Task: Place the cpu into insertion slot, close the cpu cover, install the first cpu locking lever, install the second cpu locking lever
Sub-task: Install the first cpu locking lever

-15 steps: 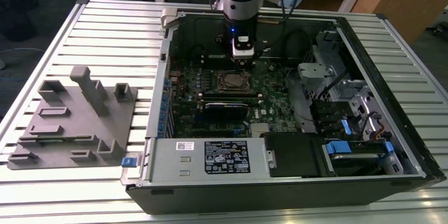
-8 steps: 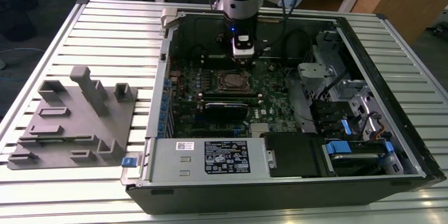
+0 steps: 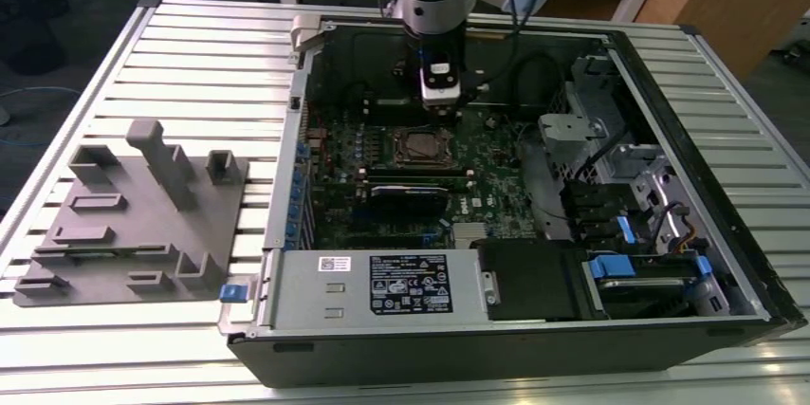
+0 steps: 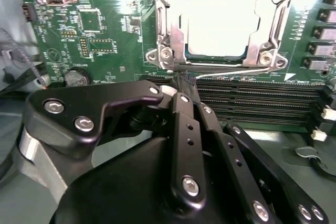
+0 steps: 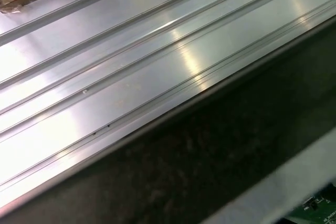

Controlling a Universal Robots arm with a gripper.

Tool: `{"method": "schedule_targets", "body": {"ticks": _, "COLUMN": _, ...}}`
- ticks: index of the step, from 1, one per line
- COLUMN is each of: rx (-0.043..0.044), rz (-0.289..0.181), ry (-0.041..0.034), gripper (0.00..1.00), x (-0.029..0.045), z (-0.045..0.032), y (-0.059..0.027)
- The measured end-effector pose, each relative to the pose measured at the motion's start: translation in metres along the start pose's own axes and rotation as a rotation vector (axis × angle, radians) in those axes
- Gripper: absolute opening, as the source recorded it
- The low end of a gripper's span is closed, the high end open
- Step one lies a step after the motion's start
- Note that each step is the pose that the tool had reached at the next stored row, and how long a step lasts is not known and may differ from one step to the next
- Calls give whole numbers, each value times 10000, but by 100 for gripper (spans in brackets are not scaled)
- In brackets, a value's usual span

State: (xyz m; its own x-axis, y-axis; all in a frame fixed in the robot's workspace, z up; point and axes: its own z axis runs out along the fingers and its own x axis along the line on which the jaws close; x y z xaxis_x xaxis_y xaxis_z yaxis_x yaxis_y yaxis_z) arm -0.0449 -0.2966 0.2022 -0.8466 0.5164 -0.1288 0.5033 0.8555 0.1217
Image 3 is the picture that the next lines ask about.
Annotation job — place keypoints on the grey metal bracket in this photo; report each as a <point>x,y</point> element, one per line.
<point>564,132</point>

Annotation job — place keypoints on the grey parts rack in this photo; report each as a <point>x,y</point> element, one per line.
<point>146,244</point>

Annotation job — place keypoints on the black plastic shroud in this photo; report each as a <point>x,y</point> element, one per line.
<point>532,281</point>

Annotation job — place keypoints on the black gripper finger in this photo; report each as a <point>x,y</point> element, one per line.
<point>446,116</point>

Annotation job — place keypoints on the blue case latch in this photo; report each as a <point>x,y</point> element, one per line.
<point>233,293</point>

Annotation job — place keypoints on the silver chipset heatsink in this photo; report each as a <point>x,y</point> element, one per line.
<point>472,231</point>

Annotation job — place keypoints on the CPU socket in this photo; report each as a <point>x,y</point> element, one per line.
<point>397,163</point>

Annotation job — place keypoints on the green motherboard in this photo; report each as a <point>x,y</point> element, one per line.
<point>500,187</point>

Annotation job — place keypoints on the black office chair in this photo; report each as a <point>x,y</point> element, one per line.
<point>31,21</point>

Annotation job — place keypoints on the grey case release latch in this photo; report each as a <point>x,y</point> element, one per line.
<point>304,32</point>

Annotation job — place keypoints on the silver drive cage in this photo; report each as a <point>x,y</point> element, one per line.
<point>633,158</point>

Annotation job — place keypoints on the black PC case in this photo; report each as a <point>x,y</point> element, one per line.
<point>444,362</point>

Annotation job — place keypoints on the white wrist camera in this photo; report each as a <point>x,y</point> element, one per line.
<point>440,92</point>

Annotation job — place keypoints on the blue carrier tab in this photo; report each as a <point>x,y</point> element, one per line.
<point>625,229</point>

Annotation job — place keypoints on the compact wrist camera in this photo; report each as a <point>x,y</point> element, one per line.
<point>401,68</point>

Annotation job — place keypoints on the silver power supply unit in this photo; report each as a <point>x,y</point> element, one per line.
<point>304,281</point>

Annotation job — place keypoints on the blue slot retainer strip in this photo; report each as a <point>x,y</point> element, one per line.
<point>293,227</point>

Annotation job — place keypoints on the hard disk in blue carrier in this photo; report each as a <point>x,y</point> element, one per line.
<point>611,265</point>

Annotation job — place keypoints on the black disk bay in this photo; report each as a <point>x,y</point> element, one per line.
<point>589,206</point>

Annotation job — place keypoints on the black graphics card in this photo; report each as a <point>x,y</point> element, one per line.
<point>405,208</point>

